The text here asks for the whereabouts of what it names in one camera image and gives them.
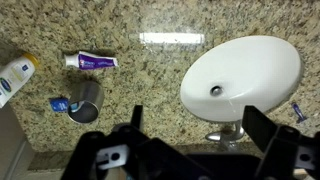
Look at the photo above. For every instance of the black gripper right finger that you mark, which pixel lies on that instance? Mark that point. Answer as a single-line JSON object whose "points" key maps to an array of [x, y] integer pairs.
{"points": [[258, 127]]}

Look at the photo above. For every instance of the white lotion bottle yellow cap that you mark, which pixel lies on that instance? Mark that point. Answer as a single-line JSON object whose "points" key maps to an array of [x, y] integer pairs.
{"points": [[15, 75]]}

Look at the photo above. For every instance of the white oval sink basin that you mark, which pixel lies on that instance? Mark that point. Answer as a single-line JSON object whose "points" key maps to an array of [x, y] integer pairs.
{"points": [[253, 70]]}

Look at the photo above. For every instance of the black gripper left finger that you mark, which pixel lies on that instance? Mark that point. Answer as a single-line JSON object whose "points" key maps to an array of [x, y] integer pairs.
{"points": [[137, 117]]}

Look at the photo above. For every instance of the stainless steel cup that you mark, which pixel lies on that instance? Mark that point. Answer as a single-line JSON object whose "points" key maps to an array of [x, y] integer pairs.
{"points": [[85, 102]]}

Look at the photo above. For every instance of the chrome faucet tap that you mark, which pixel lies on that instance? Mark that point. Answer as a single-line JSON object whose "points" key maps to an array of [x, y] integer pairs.
{"points": [[228, 138]]}

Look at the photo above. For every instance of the purple white toothpaste tube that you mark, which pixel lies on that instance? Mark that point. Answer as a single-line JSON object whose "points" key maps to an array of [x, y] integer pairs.
{"points": [[88, 61]]}

